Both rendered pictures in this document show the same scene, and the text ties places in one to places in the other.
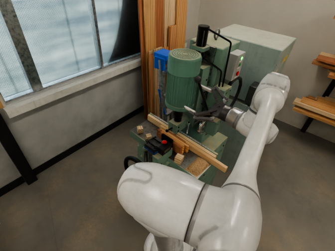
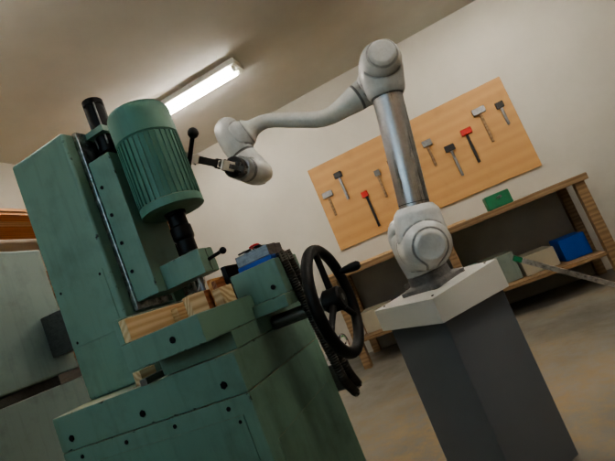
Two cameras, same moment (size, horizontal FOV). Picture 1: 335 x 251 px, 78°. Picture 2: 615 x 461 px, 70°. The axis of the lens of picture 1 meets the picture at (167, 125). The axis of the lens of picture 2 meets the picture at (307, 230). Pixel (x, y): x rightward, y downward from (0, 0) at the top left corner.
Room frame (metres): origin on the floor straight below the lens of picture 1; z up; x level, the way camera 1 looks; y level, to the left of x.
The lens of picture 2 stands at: (1.15, 1.17, 0.87)
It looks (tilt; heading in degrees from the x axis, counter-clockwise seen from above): 6 degrees up; 250
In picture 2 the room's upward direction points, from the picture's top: 22 degrees counter-clockwise
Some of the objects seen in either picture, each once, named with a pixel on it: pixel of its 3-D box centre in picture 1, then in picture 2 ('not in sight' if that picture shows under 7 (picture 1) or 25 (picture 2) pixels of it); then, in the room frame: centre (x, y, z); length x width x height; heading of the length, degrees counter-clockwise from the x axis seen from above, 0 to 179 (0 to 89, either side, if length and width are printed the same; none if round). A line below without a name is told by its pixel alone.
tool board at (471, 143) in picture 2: not in sight; (415, 167); (-1.39, -2.36, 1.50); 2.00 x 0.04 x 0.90; 144
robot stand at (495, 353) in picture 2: not in sight; (479, 387); (0.26, -0.25, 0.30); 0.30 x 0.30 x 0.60; 9
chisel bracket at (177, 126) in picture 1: (179, 124); (190, 271); (1.06, -0.08, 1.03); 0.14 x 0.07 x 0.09; 141
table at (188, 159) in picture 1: (165, 150); (249, 307); (0.96, 0.00, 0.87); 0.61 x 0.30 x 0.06; 51
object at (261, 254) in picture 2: (157, 145); (261, 254); (0.89, 0.05, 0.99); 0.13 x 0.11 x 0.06; 51
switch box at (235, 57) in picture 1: (234, 65); not in sight; (1.21, -0.37, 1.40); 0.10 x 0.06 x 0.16; 141
